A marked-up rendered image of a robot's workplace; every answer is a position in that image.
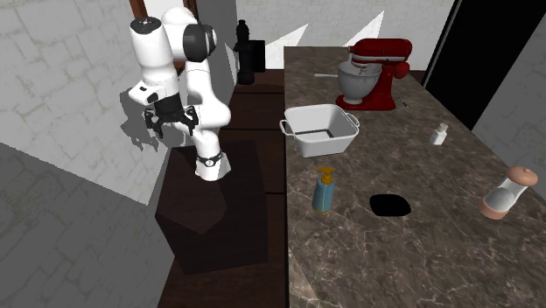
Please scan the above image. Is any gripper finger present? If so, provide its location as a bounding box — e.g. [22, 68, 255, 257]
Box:
[174, 105, 200, 138]
[143, 108, 165, 140]

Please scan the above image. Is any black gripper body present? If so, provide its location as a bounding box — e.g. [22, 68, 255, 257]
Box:
[154, 94, 187, 122]

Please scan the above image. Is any black bottle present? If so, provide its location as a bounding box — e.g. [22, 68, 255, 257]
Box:
[232, 18, 257, 86]

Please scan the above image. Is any black box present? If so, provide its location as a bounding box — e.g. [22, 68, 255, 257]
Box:
[251, 39, 267, 74]

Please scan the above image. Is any dark robot stand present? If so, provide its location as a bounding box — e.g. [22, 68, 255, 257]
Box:
[154, 139, 270, 277]

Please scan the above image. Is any white baking dish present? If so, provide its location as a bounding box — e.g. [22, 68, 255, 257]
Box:
[279, 103, 361, 159]

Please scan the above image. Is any blue soap dispenser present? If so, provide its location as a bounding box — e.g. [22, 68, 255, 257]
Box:
[311, 166, 337, 214]

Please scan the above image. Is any red stand mixer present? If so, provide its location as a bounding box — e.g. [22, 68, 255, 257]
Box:
[334, 38, 414, 112]

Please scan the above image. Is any white salt shaker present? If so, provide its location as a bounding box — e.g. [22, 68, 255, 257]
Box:
[429, 122, 450, 147]

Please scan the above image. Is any pink and clear grinder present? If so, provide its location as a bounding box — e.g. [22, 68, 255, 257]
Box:
[477, 165, 540, 221]

